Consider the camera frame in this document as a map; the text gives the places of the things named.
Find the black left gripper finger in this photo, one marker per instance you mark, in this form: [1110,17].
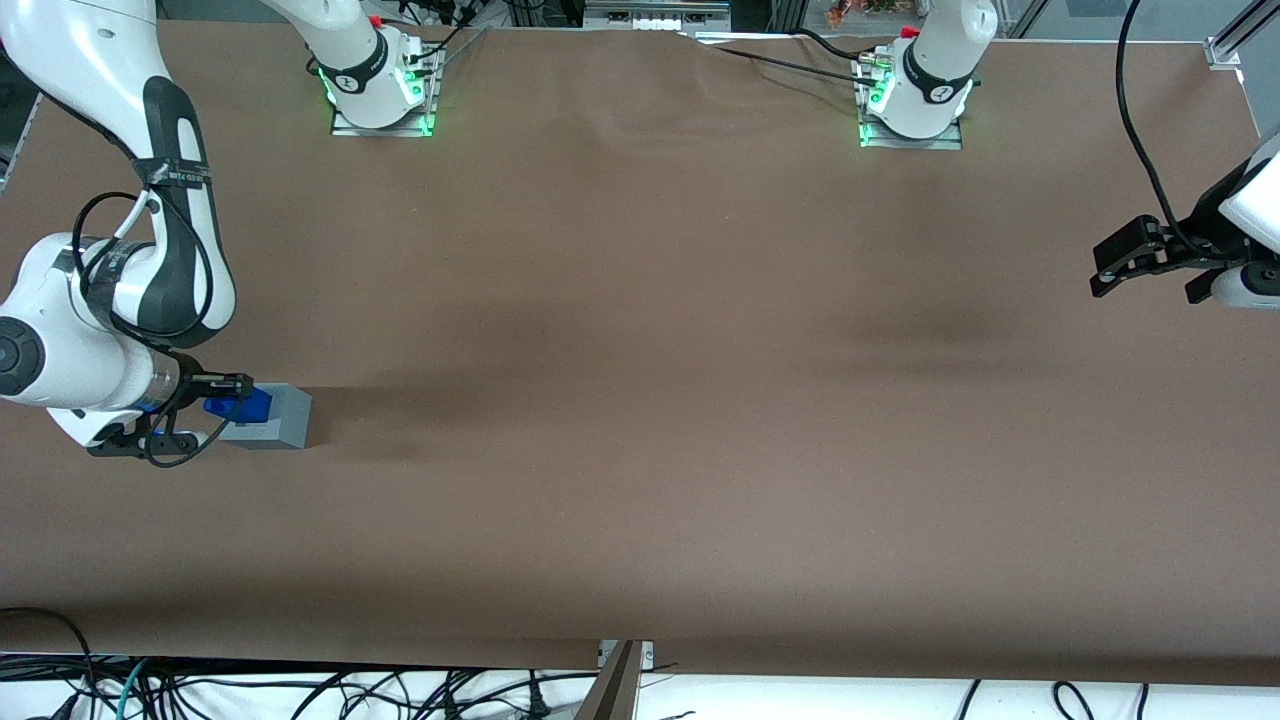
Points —
[1125,245]
[1202,287]

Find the blue plastic part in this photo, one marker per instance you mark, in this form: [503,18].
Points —
[250,405]

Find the grey metal edge bracket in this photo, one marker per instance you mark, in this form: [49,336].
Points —
[645,655]

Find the aluminium frame profile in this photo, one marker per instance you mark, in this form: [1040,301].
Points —
[1240,30]

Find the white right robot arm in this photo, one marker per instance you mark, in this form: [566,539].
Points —
[100,60]

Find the gray square base block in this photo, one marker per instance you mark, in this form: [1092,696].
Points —
[290,418]

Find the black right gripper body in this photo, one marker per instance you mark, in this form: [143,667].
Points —
[193,382]

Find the white power strip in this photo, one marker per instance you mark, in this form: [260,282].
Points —
[655,15]

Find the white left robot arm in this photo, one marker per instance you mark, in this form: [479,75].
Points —
[930,75]

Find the tan angled bar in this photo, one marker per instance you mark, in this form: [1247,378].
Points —
[612,690]

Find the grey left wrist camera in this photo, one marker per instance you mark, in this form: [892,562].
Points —
[1250,285]

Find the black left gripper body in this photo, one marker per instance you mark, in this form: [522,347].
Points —
[1203,243]

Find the brown table cover sheet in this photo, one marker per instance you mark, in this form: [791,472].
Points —
[700,450]

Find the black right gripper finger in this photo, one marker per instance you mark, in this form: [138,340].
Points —
[228,382]

